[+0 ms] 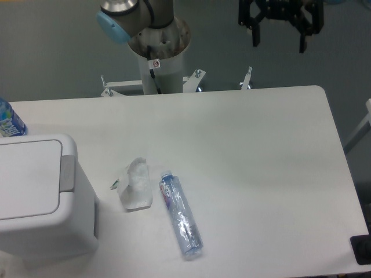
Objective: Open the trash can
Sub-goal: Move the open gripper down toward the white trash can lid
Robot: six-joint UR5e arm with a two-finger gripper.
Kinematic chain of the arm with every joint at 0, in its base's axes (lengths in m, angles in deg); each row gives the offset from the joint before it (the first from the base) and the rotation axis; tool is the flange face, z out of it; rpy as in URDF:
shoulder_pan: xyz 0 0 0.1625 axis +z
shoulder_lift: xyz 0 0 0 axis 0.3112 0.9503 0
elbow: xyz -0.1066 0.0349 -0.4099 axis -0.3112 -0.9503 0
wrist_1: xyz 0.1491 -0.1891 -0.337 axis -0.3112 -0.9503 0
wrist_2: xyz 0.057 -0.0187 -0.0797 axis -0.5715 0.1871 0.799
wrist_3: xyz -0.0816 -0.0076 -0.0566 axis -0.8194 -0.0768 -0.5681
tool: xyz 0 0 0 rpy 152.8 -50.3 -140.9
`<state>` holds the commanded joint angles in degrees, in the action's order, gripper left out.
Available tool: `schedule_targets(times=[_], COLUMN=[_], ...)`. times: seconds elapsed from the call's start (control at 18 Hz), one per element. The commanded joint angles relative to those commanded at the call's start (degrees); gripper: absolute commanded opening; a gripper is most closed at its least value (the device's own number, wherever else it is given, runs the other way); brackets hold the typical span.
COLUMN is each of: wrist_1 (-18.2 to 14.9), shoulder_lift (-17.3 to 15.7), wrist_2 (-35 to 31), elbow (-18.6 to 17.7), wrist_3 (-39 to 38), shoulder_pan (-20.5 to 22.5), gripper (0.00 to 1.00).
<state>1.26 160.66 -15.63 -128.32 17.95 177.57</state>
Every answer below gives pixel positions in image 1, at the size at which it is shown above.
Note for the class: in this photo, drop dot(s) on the black clamp at table edge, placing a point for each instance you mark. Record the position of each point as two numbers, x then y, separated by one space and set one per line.
361 248

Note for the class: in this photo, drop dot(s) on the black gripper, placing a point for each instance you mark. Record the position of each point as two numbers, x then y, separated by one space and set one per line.
306 16

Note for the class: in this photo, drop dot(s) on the white frame at right edge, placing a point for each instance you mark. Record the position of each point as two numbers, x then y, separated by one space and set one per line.
358 133

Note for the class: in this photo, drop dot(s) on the grey trash can push button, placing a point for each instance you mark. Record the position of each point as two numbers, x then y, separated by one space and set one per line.
67 173

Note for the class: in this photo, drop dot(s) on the blue labelled water bottle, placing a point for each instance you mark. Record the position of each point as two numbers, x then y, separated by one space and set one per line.
11 124

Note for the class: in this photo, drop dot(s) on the empty clear plastic bottle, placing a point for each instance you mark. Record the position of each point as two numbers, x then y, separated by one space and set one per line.
181 216

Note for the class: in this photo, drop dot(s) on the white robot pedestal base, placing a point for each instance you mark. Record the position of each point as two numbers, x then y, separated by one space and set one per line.
160 62

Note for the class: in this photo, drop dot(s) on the white trash can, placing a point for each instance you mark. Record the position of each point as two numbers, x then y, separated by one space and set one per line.
37 220

